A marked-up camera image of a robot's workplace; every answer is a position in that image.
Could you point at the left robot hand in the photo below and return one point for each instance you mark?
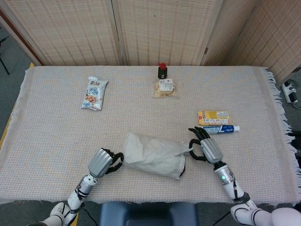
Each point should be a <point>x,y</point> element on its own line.
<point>103,162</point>

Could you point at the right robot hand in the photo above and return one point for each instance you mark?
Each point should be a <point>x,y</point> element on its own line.
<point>207,147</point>

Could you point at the white non-woven bag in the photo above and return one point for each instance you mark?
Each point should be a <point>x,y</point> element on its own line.
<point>155,155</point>

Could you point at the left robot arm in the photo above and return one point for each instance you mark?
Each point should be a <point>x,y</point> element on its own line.
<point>73,200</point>

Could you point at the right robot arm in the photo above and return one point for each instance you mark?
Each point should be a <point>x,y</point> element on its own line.
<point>247,195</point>

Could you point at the white snack packet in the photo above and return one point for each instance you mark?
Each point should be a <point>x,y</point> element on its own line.
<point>94,93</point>

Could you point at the blue white toothpaste tube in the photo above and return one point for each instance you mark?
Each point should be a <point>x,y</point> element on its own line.
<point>222,129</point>

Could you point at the yellow cardboard box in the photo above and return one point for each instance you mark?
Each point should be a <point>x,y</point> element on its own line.
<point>213,117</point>

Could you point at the woven pink tablecloth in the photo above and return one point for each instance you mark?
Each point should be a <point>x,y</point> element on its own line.
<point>145,117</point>

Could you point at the clear packet of biscuits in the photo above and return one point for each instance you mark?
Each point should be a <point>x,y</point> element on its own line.
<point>165,88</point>

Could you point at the black bottle red cap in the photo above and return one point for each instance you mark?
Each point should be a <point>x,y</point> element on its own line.
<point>162,71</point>

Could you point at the white power strip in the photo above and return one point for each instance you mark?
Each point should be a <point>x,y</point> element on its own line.
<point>290,91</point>

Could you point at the bamboo folding screen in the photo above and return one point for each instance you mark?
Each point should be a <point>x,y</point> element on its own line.
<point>150,30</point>

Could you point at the black chair leg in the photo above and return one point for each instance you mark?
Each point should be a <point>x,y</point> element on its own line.
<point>3,56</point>

